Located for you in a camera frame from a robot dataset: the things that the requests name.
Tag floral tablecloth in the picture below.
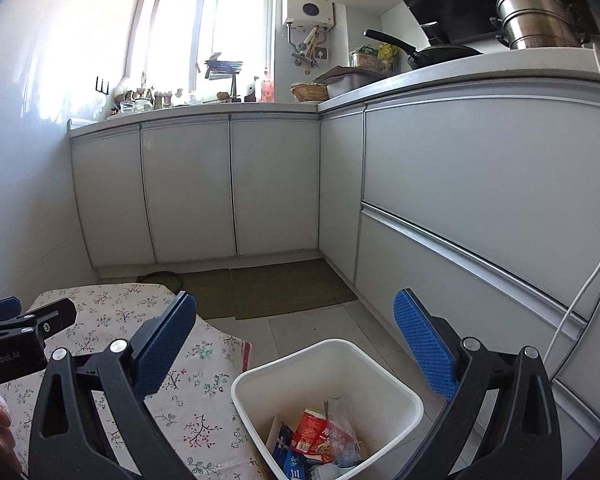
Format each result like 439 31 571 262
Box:
0 282 261 480

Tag green and yellow food packets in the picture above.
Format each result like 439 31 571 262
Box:
350 44 401 71

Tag white cable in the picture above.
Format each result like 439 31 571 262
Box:
545 42 600 376

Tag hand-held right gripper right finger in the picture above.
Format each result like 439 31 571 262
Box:
392 288 563 480

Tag white kitchen countertop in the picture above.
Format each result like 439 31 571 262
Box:
67 45 600 133

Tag dark round floor mat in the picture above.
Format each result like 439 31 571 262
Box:
136 270 181 291

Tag black wok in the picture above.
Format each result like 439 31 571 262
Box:
364 29 485 71

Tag red instant noodle cup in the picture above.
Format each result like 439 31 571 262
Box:
291 407 356 461

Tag white trash bin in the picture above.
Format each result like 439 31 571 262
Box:
230 338 425 480

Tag white cabinet with drawers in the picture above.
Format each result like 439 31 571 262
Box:
317 80 600 426

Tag white cabinet with doors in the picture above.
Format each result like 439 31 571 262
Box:
70 112 323 268

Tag large brown floor mat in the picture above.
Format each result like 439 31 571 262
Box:
230 258 359 321

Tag wicker basket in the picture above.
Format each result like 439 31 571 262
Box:
290 82 330 102

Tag kitchen window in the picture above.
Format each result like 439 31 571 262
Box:
125 0 276 106

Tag metal basin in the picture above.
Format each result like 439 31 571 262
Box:
325 75 386 100

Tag blue snack packet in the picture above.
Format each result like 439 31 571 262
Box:
280 450 317 480

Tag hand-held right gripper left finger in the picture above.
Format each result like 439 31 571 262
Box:
27 290 198 480

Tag row of small ornaments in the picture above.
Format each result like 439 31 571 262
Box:
112 85 183 113

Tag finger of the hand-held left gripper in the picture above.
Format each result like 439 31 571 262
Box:
0 296 22 328
0 299 77 348

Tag small brown floor mat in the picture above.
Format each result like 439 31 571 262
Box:
180 267 237 321

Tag steel steamer pot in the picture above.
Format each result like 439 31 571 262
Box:
490 0 588 51

